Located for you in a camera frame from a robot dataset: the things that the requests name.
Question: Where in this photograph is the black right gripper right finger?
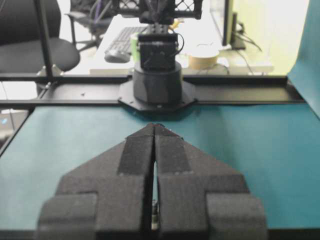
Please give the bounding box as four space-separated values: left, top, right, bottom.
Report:
154 124 268 240

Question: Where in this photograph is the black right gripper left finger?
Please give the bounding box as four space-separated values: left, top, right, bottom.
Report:
35 123 155 240

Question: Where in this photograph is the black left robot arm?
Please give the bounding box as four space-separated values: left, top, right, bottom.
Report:
35 29 192 240

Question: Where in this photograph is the brown tape roll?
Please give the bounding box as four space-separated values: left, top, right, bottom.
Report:
187 44 220 70

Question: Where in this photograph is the green cup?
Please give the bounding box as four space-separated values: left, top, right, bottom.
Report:
130 32 140 63

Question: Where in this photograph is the black computer keyboard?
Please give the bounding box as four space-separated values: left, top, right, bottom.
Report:
104 26 147 64

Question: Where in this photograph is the black monitor stand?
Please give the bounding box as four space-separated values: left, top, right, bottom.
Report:
221 11 246 50

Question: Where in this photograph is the teal backdrop sheet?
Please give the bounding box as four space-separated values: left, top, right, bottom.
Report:
288 0 320 117

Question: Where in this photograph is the black office chair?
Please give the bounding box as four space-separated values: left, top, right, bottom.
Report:
0 0 80 74
66 0 113 52

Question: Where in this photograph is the black vertical frame post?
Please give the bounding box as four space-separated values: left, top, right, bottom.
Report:
33 0 53 78

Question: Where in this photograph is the black aluminium frame rail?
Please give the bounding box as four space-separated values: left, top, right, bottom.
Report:
0 73 305 113

